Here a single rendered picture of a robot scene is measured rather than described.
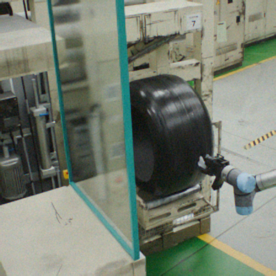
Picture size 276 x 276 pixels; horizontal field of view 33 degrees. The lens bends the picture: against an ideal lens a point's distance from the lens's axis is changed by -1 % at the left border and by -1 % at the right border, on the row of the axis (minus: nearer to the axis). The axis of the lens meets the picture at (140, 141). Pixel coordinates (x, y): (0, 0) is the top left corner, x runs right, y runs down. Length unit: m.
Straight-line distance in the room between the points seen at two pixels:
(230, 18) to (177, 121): 5.14
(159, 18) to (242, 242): 1.88
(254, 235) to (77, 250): 2.35
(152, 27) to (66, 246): 1.30
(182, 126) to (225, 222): 1.80
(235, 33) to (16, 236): 6.09
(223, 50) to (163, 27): 4.73
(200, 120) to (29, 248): 1.03
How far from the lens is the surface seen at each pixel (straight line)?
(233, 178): 2.00
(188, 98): 2.24
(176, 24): 2.54
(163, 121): 2.14
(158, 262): 3.45
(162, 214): 2.48
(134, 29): 2.41
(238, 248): 3.59
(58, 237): 1.63
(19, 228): 1.71
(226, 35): 7.20
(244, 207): 2.04
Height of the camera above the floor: 2.22
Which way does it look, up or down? 26 degrees down
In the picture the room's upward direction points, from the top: 3 degrees counter-clockwise
